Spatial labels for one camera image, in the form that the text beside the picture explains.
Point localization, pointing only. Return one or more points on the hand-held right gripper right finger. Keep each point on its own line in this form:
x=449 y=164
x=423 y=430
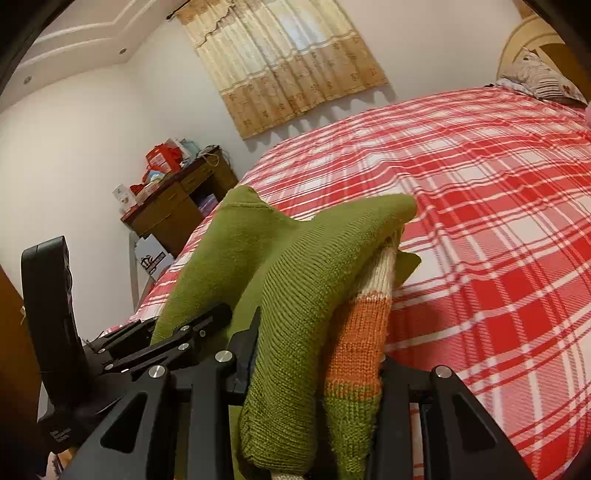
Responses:
x=401 y=401

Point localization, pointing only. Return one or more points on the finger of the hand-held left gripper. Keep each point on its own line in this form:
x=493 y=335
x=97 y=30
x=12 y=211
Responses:
x=175 y=353
x=203 y=318

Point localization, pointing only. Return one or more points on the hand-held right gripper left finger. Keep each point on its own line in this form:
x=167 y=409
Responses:
x=240 y=353

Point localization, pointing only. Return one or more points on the green orange cream knitted sweater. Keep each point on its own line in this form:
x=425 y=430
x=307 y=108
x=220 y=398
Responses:
x=295 y=286

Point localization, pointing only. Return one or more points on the brown wooden door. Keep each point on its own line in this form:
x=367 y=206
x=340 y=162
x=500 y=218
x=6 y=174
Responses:
x=18 y=360

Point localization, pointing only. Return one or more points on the white blue cardboard box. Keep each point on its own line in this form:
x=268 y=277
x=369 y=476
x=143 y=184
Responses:
x=154 y=256

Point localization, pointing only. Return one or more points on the brown wooden desk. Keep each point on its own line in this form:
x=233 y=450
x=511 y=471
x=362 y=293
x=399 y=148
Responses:
x=171 y=207

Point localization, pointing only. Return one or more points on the stack of pink purple books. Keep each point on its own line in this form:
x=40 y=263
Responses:
x=207 y=203

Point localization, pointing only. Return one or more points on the white picture box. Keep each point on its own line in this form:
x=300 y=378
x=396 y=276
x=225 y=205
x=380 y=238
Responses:
x=123 y=196

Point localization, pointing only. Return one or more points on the red gift bag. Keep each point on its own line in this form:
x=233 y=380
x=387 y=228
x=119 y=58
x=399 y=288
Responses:
x=161 y=159

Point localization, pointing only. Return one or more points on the pale blue bag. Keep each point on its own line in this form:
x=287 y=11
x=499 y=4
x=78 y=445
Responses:
x=190 y=150

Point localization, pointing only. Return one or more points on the red white plaid blanket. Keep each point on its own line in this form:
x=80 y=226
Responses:
x=485 y=230

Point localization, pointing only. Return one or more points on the beige floral curtain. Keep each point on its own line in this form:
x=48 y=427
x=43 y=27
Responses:
x=281 y=60

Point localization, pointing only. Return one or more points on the dark curtain rod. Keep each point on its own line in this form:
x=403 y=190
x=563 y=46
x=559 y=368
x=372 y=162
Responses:
x=178 y=8

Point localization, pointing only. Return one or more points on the patterned grey pillow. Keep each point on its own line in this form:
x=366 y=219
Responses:
x=538 y=78

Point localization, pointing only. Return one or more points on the cream wooden headboard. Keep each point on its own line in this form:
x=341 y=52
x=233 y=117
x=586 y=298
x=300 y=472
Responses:
x=521 y=39

